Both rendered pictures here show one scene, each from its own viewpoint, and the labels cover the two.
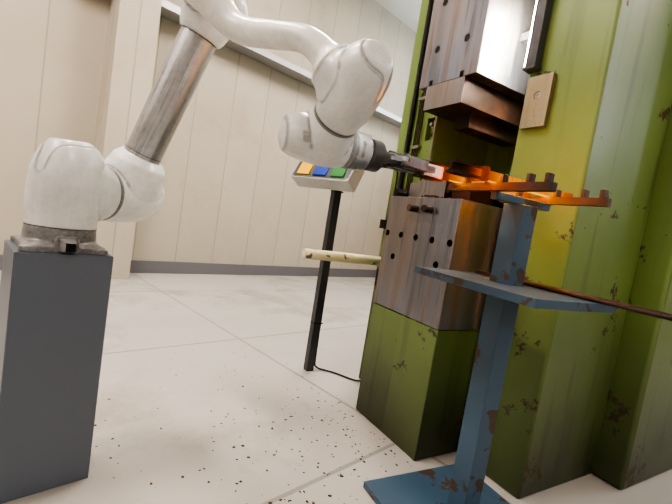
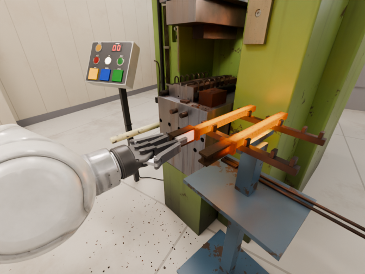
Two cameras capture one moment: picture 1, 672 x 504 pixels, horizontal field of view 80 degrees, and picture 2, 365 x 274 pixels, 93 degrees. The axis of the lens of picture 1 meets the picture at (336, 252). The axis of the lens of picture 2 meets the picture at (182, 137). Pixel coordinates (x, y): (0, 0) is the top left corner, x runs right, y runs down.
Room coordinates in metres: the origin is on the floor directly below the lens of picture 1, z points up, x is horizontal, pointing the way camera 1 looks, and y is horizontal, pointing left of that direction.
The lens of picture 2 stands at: (0.62, -0.11, 1.19)
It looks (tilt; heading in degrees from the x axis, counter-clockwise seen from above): 28 degrees down; 348
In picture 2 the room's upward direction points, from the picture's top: straight up
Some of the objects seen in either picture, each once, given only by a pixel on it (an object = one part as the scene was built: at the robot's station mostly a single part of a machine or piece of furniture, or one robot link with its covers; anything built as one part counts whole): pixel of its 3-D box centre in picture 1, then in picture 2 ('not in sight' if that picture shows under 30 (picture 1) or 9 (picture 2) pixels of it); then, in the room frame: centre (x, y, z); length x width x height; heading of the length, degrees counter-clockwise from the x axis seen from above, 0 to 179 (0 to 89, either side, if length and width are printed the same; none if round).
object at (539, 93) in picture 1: (537, 102); (257, 19); (1.36, -0.58, 1.27); 0.09 x 0.02 x 0.17; 31
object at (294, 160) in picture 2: (568, 186); (300, 143); (0.95, -0.52, 0.94); 0.23 x 0.06 x 0.02; 118
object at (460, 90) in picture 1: (479, 109); (209, 15); (1.67, -0.49, 1.32); 0.42 x 0.20 x 0.10; 121
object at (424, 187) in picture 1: (463, 197); (205, 85); (1.67, -0.49, 0.96); 0.42 x 0.20 x 0.09; 121
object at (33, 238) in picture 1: (61, 238); not in sight; (0.99, 0.68, 0.63); 0.22 x 0.18 x 0.06; 45
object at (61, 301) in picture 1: (47, 361); not in sight; (1.00, 0.70, 0.30); 0.20 x 0.20 x 0.60; 45
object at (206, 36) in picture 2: (487, 130); (216, 32); (1.67, -0.53, 1.24); 0.30 x 0.07 x 0.06; 121
